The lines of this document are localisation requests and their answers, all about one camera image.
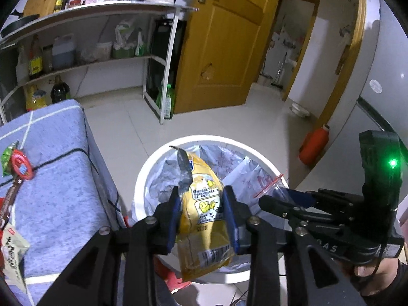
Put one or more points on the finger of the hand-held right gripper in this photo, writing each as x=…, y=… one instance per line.
x=274, y=205
x=299, y=197

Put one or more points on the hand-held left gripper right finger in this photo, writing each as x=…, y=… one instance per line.
x=230, y=220

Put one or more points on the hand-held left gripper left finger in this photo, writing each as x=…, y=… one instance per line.
x=173, y=216

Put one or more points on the clear zip bag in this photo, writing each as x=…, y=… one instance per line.
x=274, y=191

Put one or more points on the yellow snack bag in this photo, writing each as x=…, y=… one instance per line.
x=204, y=204

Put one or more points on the white trash bin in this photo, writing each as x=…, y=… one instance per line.
x=149, y=165

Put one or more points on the red snack packet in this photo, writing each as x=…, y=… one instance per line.
x=22, y=165

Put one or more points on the brown wrapper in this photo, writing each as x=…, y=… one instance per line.
x=11, y=197

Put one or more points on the white snack packet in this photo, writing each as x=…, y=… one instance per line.
x=12, y=248

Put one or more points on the green wrapper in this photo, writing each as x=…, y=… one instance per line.
x=7, y=161

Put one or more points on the person's right forearm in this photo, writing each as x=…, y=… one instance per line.
x=398, y=287

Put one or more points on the person's right hand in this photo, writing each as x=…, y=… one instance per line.
x=366, y=272

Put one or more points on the orange thermos bottle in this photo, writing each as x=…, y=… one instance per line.
x=314, y=145

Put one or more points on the translucent bin liner bag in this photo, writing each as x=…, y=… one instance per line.
x=223, y=162

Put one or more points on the red plastic object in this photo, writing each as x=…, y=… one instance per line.
x=170, y=280

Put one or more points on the white bowl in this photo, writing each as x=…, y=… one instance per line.
x=299, y=110

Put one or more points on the green detergent bottle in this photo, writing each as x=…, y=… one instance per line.
x=165, y=100

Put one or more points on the blue cloth table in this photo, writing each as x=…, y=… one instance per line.
x=57, y=181

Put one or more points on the broom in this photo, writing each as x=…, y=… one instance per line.
x=280, y=70

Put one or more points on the dark soy sauce jug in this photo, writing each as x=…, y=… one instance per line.
x=60, y=91

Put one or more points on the wooden door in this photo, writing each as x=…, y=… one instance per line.
x=223, y=38

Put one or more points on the green food packet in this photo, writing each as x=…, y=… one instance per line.
x=140, y=43

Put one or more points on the pale food container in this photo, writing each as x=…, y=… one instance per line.
x=103, y=51

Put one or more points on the yellow cooking oil jug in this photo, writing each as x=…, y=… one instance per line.
x=35, y=97

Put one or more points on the clear plastic bag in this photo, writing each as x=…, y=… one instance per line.
x=87, y=54

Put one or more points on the white green plastic bag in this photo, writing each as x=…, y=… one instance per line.
x=126, y=38

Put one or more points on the translucent jerrycan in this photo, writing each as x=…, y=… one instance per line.
x=63, y=52

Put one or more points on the small jar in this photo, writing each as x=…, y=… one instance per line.
x=47, y=59

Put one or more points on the yellow label oil bottle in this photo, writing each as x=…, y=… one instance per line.
x=35, y=59

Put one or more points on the white metal shelf rack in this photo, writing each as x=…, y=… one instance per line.
x=95, y=8

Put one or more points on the red lidded jar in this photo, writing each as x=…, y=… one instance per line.
x=76, y=3

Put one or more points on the yellow-green sauce bottle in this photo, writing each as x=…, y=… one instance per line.
x=59, y=1

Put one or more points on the black frying pan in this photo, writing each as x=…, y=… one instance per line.
x=19, y=22

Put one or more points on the wooden door frame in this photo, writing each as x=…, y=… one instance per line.
x=358, y=54

